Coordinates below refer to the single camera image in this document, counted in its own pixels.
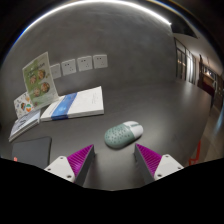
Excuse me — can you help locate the dark grey cartoon mouse pad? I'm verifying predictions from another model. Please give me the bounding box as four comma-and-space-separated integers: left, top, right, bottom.
11, 135, 53, 170

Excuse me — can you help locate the red chair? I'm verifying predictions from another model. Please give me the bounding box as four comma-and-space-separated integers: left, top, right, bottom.
188, 139, 203, 167

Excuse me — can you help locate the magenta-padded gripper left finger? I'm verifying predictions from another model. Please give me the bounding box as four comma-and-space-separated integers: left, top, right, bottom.
43, 143, 96, 187

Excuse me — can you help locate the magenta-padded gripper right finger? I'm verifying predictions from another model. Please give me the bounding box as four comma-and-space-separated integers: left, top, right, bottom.
133, 143, 185, 186

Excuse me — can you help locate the small white sticker card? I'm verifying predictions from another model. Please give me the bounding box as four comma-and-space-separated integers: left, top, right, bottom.
13, 91, 36, 120

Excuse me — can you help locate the green and white perforated mouse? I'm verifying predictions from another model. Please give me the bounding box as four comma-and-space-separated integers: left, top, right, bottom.
104, 120, 145, 150

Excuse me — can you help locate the white book with blue band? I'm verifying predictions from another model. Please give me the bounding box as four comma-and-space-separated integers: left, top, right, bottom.
40, 85, 105, 122

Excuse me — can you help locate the dark-framed window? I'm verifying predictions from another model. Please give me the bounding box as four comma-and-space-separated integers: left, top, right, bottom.
173, 37, 198, 85

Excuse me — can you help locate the green menu card stand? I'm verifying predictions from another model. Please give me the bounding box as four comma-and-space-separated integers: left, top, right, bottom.
21, 51, 60, 111

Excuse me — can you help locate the white LED light strip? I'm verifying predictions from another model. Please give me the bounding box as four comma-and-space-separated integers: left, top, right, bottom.
4, 0, 173, 58

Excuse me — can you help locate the grey patterned book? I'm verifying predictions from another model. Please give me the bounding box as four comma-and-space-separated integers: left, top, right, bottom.
8, 108, 42, 143

